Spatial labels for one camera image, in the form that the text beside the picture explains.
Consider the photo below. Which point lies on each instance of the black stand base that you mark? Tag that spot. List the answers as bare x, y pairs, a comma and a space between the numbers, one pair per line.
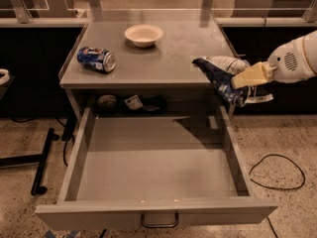
35, 159

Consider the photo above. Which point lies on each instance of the blue soda can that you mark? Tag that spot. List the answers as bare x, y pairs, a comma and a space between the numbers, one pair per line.
96, 59

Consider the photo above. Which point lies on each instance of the white bowl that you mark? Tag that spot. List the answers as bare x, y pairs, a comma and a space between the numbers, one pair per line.
143, 36

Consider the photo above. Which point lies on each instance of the grey open drawer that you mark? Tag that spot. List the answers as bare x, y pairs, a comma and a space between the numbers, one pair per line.
123, 167

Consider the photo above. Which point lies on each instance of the grey cabinet table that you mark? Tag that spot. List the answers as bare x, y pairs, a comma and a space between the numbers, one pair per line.
188, 34

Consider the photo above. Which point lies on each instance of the blue chip bag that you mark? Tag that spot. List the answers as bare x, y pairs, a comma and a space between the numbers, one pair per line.
220, 70

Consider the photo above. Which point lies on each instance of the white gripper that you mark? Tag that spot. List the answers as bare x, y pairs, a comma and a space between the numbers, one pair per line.
287, 64

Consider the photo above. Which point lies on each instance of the metal drawer handle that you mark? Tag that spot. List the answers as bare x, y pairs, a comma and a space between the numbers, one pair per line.
159, 220

